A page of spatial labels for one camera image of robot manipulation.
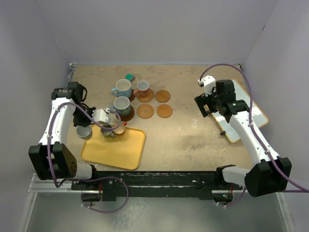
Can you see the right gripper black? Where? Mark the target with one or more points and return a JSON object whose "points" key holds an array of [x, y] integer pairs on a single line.
{"points": [[202, 100]]}

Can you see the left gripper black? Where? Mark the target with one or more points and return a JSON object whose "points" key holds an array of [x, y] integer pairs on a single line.
{"points": [[77, 122]]}

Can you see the grey mug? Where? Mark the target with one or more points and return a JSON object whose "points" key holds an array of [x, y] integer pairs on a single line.
{"points": [[84, 132]]}

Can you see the small olive grey cup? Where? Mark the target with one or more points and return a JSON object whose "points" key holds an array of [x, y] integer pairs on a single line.
{"points": [[107, 131]]}

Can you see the dark brown wooden coaster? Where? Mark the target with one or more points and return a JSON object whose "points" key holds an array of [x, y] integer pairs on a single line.
{"points": [[132, 97], [129, 116]]}

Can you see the blue floral mug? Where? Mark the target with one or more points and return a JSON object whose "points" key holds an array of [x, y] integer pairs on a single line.
{"points": [[121, 105]]}

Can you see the large light blue mug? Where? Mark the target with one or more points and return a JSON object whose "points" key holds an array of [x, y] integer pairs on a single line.
{"points": [[123, 88]]}

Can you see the orange wooden coaster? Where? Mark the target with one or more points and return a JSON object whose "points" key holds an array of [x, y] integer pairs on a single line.
{"points": [[162, 95], [164, 110]]}

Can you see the woven light brown coaster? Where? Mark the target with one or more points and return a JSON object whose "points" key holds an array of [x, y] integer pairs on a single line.
{"points": [[145, 111], [148, 96]]}

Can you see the pink cup orange handle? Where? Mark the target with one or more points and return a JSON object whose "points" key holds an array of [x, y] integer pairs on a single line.
{"points": [[142, 89]]}

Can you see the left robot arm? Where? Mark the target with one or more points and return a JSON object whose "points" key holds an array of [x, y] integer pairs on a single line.
{"points": [[51, 159]]}

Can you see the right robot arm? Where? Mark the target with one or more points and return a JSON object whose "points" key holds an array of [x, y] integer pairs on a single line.
{"points": [[269, 169]]}

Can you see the small brown cup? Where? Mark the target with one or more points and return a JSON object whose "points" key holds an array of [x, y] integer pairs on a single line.
{"points": [[121, 129]]}

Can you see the yellow plastic tray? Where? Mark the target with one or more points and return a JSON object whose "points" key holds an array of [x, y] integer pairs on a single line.
{"points": [[122, 151]]}

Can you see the green whiteboard eraser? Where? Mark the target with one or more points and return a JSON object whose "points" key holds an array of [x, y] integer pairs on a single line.
{"points": [[130, 77]]}

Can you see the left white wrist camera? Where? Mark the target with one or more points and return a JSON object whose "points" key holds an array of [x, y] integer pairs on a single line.
{"points": [[101, 116]]}

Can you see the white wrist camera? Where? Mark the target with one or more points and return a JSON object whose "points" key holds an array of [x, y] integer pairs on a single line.
{"points": [[208, 83], [101, 116]]}

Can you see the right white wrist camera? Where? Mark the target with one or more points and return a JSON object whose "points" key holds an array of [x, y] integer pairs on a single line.
{"points": [[208, 83]]}

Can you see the whiteboard with yellow frame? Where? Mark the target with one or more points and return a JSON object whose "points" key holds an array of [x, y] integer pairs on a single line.
{"points": [[258, 116]]}

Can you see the aluminium frame rail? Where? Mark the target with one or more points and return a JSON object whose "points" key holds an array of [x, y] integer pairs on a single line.
{"points": [[47, 186]]}

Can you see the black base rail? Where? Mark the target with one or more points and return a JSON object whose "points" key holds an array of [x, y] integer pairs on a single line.
{"points": [[203, 185]]}

